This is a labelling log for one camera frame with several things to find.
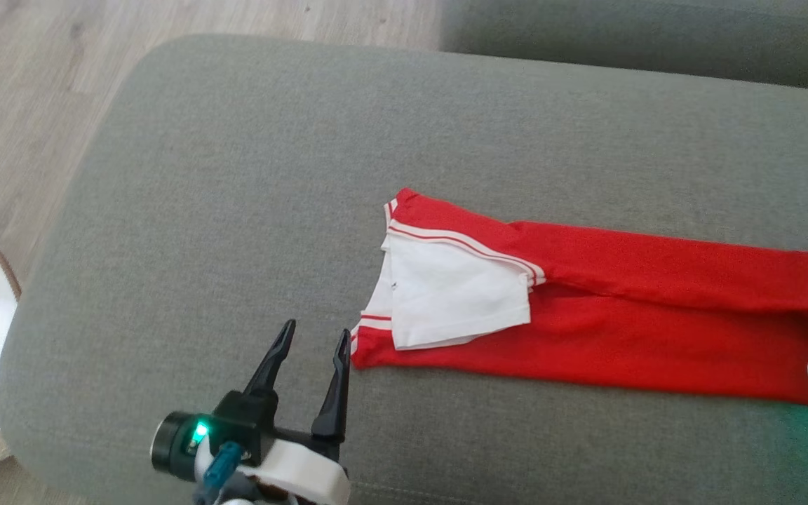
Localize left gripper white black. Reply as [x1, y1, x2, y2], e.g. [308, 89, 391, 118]
[211, 319, 353, 505]

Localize teal cable connector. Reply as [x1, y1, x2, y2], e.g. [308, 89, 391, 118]
[197, 440, 245, 500]

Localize large grey sofa seat cushion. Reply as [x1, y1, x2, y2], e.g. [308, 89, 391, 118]
[439, 0, 808, 92]

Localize red and white garment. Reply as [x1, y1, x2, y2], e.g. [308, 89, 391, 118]
[350, 187, 808, 409]

